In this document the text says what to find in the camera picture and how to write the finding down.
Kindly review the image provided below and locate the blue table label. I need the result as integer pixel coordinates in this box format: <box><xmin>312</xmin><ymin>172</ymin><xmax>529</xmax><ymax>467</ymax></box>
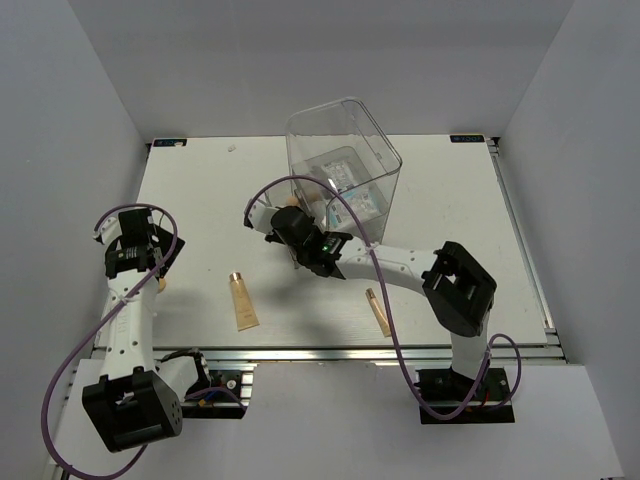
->
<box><xmin>449</xmin><ymin>134</ymin><xmax>485</xmax><ymax>143</ymax></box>
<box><xmin>152</xmin><ymin>138</ymin><xmax>187</xmax><ymax>148</ymax></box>

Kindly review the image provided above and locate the aluminium front rail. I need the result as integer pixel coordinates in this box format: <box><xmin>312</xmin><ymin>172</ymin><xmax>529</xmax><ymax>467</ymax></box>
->
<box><xmin>92</xmin><ymin>344</ymin><xmax>564</xmax><ymax>367</ymax></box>

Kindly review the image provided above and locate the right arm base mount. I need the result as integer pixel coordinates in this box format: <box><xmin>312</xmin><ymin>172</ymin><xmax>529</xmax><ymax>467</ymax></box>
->
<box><xmin>414</xmin><ymin>368</ymin><xmax>515</xmax><ymax>425</ymax></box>

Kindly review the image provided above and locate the clear plastic organizer box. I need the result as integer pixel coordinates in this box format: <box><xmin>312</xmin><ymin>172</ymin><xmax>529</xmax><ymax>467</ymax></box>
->
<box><xmin>285</xmin><ymin>97</ymin><xmax>403</xmax><ymax>247</ymax></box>

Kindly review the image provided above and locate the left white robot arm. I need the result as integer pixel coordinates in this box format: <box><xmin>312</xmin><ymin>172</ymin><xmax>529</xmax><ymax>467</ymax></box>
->
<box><xmin>82</xmin><ymin>207</ymin><xmax>212</xmax><ymax>453</ymax></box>

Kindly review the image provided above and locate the white sachet packet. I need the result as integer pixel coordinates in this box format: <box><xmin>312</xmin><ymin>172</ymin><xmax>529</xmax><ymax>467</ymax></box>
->
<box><xmin>321</xmin><ymin>161</ymin><xmax>357</xmax><ymax>192</ymax></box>
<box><xmin>327</xmin><ymin>188</ymin><xmax>386</xmax><ymax>229</ymax></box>

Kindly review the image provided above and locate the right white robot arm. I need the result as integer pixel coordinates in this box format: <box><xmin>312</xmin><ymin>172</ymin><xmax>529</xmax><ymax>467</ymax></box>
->
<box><xmin>260</xmin><ymin>206</ymin><xmax>497</xmax><ymax>399</ymax></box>

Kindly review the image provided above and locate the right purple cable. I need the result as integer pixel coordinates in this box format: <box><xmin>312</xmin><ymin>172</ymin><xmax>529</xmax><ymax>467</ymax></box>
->
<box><xmin>244</xmin><ymin>175</ymin><xmax>524</xmax><ymax>420</ymax></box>

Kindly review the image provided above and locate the thin gold cream tube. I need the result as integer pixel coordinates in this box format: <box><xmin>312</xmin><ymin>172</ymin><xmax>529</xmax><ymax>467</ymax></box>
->
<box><xmin>365</xmin><ymin>288</ymin><xmax>391</xmax><ymax>338</ymax></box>

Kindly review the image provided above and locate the left blue table label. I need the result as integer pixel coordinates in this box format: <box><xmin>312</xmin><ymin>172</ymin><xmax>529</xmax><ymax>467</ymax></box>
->
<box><xmin>152</xmin><ymin>138</ymin><xmax>187</xmax><ymax>148</ymax></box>

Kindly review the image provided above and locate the wide gold cream tube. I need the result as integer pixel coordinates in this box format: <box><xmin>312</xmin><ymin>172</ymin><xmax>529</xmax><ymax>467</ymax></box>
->
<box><xmin>229</xmin><ymin>272</ymin><xmax>260</xmax><ymax>332</ymax></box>

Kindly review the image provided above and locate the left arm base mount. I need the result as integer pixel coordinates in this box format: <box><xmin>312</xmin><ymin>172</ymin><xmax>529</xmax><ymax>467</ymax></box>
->
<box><xmin>155</xmin><ymin>348</ymin><xmax>248</xmax><ymax>420</ymax></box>

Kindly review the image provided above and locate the right blue table label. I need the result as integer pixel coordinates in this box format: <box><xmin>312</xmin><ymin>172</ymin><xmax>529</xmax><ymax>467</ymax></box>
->
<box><xmin>449</xmin><ymin>134</ymin><xmax>485</xmax><ymax>143</ymax></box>

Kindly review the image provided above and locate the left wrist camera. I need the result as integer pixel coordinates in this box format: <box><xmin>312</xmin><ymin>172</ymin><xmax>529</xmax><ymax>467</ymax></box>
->
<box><xmin>93</xmin><ymin>216</ymin><xmax>122</xmax><ymax>247</ymax></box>

